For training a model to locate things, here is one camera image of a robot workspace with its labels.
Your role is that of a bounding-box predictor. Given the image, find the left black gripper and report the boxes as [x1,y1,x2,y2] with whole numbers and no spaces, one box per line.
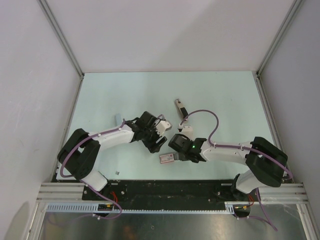
[141,123,167,153]

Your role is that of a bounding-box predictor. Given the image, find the red white staple box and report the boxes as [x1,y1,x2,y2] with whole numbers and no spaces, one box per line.
[159,152,180,164]

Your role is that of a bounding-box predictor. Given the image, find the beige deli stapler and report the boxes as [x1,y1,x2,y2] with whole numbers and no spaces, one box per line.
[174,98,189,123]

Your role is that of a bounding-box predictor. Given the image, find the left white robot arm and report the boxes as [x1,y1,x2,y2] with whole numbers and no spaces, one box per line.
[57,111,172,200]

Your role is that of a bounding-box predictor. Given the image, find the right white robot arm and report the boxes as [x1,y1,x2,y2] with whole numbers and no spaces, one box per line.
[168,133,288,201]

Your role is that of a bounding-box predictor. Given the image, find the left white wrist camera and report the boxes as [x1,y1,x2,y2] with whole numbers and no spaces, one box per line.
[155,120,172,135]

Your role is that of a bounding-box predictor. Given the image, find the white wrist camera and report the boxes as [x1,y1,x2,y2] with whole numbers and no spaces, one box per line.
[177,124,194,140]
[155,120,172,135]

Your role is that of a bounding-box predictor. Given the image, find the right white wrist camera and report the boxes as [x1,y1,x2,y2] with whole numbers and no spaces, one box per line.
[177,124,194,140]

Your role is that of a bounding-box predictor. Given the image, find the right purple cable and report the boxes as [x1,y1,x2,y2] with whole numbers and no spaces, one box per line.
[178,109,294,232]

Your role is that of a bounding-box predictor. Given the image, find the purple cable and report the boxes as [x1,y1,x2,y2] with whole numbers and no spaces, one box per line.
[59,113,166,221]
[178,109,294,232]

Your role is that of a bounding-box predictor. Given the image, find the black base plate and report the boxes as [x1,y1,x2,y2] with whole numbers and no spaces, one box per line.
[82,179,257,210]

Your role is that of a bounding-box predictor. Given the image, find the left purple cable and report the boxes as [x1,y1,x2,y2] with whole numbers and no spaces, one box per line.
[59,113,166,221]

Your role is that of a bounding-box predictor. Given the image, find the grey cable duct rail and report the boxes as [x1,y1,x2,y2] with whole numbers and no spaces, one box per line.
[45,202,235,215]

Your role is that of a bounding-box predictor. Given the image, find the aluminium frame rails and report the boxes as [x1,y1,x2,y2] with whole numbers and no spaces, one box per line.
[34,70,318,240]

